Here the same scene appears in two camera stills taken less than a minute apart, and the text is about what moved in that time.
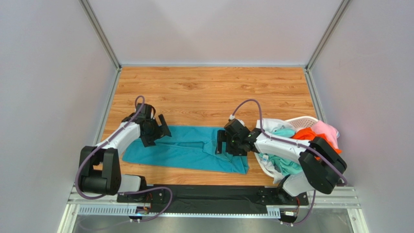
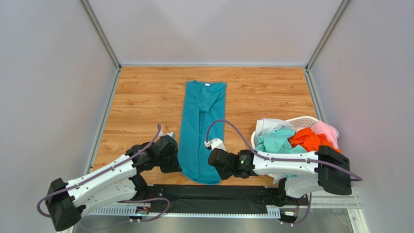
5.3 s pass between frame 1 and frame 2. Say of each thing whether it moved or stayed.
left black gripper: moved
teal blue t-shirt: moved
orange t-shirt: stayed
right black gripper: moved
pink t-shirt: stayed
